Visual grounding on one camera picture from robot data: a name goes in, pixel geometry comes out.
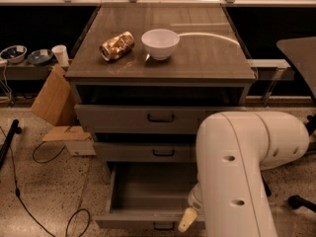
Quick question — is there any grey top drawer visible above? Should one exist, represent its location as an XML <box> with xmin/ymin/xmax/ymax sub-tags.
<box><xmin>75</xmin><ymin>105</ymin><xmax>244</xmax><ymax>134</ymax></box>

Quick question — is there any grey low shelf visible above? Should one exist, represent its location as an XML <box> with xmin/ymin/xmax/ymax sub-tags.
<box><xmin>0</xmin><ymin>60</ymin><xmax>66</xmax><ymax>81</ymax></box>

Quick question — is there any grey bottom drawer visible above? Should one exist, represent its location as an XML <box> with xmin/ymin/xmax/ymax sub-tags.
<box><xmin>95</xmin><ymin>162</ymin><xmax>198</xmax><ymax>231</ymax></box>

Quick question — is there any grey middle drawer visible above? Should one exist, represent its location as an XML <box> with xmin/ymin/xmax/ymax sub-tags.
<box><xmin>94</xmin><ymin>142</ymin><xmax>196</xmax><ymax>163</ymax></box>

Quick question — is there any grey drawer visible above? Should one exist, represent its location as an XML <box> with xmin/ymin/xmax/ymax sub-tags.
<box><xmin>75</xmin><ymin>105</ymin><xmax>244</xmax><ymax>134</ymax></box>
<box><xmin>94</xmin><ymin>142</ymin><xmax>196</xmax><ymax>163</ymax></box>
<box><xmin>95</xmin><ymin>162</ymin><xmax>198</xmax><ymax>231</ymax></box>

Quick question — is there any black floor cable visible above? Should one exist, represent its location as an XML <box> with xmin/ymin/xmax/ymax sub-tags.
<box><xmin>0</xmin><ymin>125</ymin><xmax>91</xmax><ymax>237</ymax></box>

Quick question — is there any black caster foot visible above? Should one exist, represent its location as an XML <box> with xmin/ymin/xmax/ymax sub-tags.
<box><xmin>287</xmin><ymin>196</ymin><xmax>316</xmax><ymax>212</ymax></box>

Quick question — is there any white bowl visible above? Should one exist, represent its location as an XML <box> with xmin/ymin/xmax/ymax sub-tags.
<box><xmin>141</xmin><ymin>29</ymin><xmax>180</xmax><ymax>60</ymax></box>

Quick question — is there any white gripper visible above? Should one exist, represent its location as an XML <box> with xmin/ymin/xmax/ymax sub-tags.
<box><xmin>178</xmin><ymin>183</ymin><xmax>203</xmax><ymax>233</ymax></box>

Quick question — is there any flat cardboard piece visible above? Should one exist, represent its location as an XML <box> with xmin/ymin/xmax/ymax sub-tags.
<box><xmin>42</xmin><ymin>126</ymin><xmax>91</xmax><ymax>141</ymax></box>

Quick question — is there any grey drawer cabinet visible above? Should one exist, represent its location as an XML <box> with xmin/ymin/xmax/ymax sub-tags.
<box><xmin>64</xmin><ymin>2</ymin><xmax>257</xmax><ymax>183</ymax></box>

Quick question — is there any white paper cup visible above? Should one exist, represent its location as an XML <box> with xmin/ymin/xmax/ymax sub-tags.
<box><xmin>51</xmin><ymin>44</ymin><xmax>69</xmax><ymax>67</ymax></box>

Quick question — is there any black bar left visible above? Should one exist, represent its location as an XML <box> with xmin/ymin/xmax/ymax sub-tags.
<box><xmin>0</xmin><ymin>119</ymin><xmax>22</xmax><ymax>169</ymax></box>

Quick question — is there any leaning cardboard sheet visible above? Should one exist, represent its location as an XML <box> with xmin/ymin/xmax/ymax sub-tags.
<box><xmin>31</xmin><ymin>65</ymin><xmax>76</xmax><ymax>126</ymax></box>

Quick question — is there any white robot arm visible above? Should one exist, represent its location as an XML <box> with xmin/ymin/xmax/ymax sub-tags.
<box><xmin>178</xmin><ymin>112</ymin><xmax>309</xmax><ymax>237</ymax></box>

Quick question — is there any white box on floor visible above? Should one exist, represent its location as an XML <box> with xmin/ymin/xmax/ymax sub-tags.
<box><xmin>65</xmin><ymin>139</ymin><xmax>95</xmax><ymax>156</ymax></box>

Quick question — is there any blue bowl on shelf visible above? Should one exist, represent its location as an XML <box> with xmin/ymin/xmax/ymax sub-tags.
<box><xmin>27</xmin><ymin>49</ymin><xmax>53</xmax><ymax>66</ymax></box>

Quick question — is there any crushed gold soda can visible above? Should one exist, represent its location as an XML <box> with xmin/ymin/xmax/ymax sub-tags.
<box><xmin>100</xmin><ymin>32</ymin><xmax>134</xmax><ymax>61</ymax></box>

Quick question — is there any dark round table top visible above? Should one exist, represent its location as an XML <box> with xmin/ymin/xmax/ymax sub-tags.
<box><xmin>276</xmin><ymin>37</ymin><xmax>316</xmax><ymax>101</ymax></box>

